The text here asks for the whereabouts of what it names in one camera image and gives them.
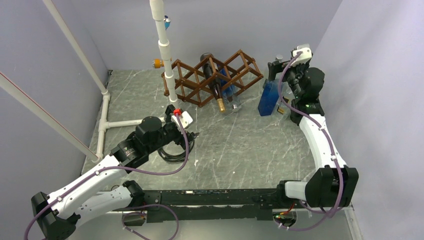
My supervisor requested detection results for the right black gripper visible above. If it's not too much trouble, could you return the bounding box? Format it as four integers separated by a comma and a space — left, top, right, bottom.
268, 58, 309, 99

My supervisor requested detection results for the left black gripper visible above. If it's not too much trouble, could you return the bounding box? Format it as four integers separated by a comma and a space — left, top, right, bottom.
146, 104, 199, 154

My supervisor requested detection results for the blue glass bottle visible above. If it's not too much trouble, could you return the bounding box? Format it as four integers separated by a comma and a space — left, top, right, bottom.
219, 78, 241, 113
257, 80, 279, 117

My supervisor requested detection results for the clear bottle red label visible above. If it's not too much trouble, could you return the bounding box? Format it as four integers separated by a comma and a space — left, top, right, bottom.
275, 54, 284, 63

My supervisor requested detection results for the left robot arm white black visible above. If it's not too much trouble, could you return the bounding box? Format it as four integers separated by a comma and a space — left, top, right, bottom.
24, 105, 197, 240

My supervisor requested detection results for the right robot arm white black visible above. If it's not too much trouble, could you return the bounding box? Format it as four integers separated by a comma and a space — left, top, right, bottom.
267, 60, 359, 212

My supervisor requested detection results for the brown wooden wine rack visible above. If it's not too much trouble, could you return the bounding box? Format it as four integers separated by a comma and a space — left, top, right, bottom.
171, 49, 264, 108

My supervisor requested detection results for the dark bottle gold cap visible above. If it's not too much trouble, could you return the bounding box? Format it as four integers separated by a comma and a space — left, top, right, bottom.
202, 60, 226, 113

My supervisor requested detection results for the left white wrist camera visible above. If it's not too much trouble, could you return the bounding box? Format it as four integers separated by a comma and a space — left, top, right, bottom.
171, 108, 194, 130

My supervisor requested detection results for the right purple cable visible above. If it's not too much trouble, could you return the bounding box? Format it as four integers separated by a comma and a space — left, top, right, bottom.
276, 51, 345, 232

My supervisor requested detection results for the purple cable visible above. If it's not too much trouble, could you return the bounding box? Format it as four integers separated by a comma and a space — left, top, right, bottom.
23, 114, 190, 240
276, 51, 345, 232

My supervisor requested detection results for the coiled black cable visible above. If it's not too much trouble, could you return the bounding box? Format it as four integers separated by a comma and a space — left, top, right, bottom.
157, 139, 196, 164

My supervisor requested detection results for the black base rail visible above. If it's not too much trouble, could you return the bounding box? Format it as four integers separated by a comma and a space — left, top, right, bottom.
123, 188, 294, 223

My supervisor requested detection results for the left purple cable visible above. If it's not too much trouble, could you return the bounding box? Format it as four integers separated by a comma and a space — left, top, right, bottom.
23, 114, 190, 240

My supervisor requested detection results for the white pvc pipe frame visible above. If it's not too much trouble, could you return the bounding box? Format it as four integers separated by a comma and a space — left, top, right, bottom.
43, 0, 178, 163

